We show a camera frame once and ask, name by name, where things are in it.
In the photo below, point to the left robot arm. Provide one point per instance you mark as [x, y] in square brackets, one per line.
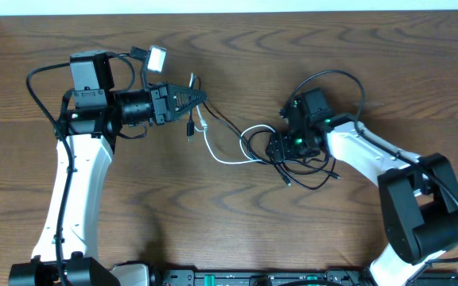
[109, 91]

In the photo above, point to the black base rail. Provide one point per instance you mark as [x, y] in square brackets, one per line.
[184, 277]

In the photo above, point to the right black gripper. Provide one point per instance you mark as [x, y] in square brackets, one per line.
[281, 149]

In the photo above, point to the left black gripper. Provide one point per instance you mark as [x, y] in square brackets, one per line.
[163, 95]

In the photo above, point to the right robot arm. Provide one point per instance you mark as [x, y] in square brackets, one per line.
[418, 195]

